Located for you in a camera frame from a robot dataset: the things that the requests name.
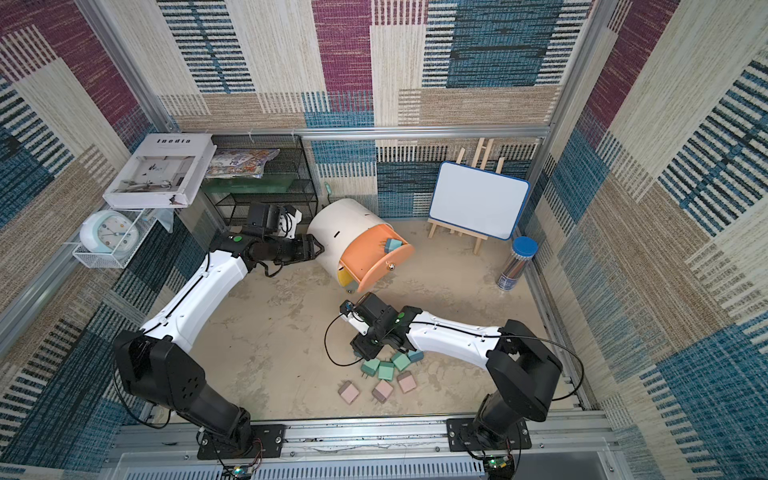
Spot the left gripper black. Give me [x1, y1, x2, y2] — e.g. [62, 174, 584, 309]
[263, 232, 325, 265]

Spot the green plug cube one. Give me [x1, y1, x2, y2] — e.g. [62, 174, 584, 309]
[391, 352, 411, 372]

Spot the blue plug cube three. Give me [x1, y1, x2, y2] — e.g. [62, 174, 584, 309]
[407, 351, 424, 363]

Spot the white round drawer cabinet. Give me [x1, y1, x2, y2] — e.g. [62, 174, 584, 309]
[307, 198, 385, 279]

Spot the yellow drawer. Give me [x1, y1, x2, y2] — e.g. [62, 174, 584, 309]
[337, 266, 356, 287]

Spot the pink top drawer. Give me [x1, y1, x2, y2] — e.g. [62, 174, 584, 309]
[339, 224, 415, 293]

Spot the blue plug cube two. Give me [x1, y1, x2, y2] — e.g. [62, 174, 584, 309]
[384, 238, 403, 253]

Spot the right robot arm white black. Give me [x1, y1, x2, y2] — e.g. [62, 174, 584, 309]
[340, 293, 563, 452]

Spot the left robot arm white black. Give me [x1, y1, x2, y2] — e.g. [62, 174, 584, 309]
[114, 233, 325, 458]

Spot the green plug cube three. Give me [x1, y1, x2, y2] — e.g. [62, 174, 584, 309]
[377, 362, 395, 381]

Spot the green plug cube two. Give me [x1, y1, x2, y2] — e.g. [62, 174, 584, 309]
[361, 359, 381, 377]

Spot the pink plug cube right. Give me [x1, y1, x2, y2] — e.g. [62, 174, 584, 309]
[396, 371, 417, 393]

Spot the pink plug cube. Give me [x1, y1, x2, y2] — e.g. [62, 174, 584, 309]
[372, 380, 394, 403]
[338, 381, 360, 405]
[396, 371, 417, 393]

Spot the pink plug cube middle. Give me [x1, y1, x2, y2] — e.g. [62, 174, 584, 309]
[372, 380, 394, 403]

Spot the pink plug cube left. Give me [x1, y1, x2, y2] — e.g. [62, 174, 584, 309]
[338, 381, 360, 405]

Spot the colourful snack bag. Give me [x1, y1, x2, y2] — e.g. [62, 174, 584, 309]
[205, 149, 280, 179]

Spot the white board on easel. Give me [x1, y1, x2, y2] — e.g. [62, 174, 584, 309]
[427, 138, 531, 255]

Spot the white magazine book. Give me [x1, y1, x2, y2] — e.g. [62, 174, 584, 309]
[103, 134, 216, 210]

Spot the blue lid pencil canister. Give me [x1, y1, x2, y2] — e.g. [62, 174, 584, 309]
[497, 236, 539, 291]

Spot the white alarm clock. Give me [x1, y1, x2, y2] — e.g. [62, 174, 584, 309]
[79, 210, 141, 257]

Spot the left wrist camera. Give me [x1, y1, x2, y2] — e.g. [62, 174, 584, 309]
[242, 202, 303, 239]

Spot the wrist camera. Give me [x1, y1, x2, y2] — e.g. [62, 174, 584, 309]
[340, 300, 369, 336]
[242, 202, 303, 239]

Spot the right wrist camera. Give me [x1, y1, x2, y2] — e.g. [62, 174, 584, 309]
[340, 300, 369, 336]

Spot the black wire shelf rack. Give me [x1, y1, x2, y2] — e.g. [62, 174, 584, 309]
[202, 135, 319, 226]

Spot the white wire basket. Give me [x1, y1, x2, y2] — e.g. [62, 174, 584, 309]
[72, 209, 174, 269]

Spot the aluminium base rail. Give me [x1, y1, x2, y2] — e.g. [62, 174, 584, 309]
[99, 411, 632, 479]

